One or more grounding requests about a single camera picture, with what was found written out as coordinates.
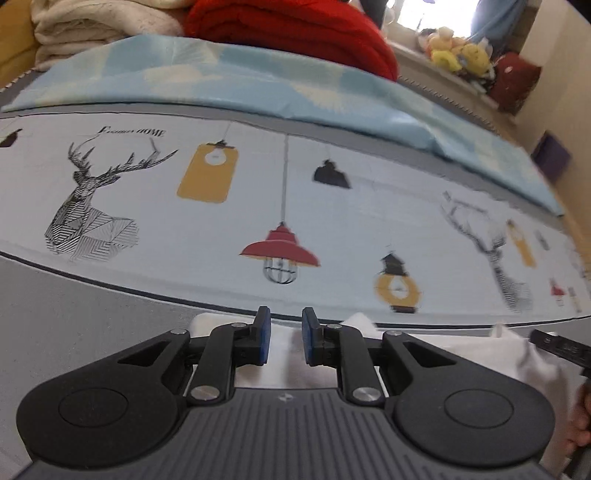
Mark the cream knitted blanket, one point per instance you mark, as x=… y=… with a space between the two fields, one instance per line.
x=101 y=27

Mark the blue curtain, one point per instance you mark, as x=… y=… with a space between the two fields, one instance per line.
x=496 y=18

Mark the purple box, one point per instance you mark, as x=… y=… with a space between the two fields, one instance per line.
x=551 y=154

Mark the pile of yellow plush toys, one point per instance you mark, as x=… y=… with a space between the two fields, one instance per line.
x=457 y=48

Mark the light blue patterned quilt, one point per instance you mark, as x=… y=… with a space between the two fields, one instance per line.
x=286 y=78

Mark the person's right hand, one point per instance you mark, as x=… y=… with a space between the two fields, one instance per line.
x=581 y=429

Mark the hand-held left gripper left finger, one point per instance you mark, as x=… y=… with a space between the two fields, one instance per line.
x=264 y=337

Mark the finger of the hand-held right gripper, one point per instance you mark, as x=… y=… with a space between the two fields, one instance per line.
x=561 y=347

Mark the yellow wooden bed frame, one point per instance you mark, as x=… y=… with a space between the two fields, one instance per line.
x=16 y=41

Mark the red knitted blanket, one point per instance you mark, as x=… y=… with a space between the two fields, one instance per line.
x=295 y=32

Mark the dark red cushion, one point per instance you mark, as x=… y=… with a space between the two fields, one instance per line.
x=515 y=82

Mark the lamp and deer printed bedsheet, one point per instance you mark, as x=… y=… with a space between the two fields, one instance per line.
x=323 y=217

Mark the small white garment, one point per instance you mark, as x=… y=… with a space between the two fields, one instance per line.
x=480 y=360

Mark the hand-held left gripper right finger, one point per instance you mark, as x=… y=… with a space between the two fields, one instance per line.
x=307 y=337

